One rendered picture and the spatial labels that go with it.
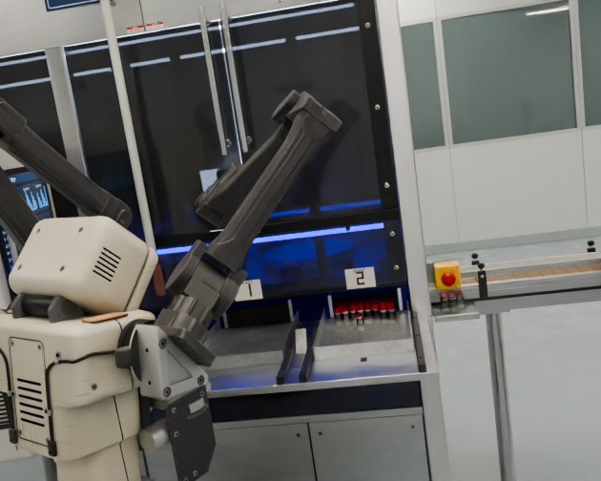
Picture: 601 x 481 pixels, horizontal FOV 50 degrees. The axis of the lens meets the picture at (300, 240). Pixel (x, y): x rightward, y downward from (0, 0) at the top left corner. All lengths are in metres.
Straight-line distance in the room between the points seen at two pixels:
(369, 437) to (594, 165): 5.05
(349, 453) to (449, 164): 4.69
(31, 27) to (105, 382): 1.29
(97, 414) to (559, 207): 5.94
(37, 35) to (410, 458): 1.68
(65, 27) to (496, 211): 5.18
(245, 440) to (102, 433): 1.04
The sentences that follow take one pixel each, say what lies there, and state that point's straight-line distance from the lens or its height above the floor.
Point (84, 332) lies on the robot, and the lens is 1.05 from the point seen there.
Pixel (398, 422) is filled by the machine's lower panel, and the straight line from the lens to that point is 2.08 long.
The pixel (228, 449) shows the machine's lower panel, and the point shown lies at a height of 0.51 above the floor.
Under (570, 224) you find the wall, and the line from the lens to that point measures 6.80.
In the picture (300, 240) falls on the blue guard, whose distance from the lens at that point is 1.90.
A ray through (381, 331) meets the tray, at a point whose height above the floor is 0.88.
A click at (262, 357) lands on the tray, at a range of 1.74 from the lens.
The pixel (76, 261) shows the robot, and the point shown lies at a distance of 1.10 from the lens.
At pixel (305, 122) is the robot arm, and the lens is 1.15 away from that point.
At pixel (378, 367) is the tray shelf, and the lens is 1.63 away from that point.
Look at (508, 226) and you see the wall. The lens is 6.67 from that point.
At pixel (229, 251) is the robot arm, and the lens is 1.10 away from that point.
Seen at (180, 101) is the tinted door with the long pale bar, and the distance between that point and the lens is 1.95.
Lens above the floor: 1.50
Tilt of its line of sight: 10 degrees down
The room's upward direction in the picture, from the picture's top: 8 degrees counter-clockwise
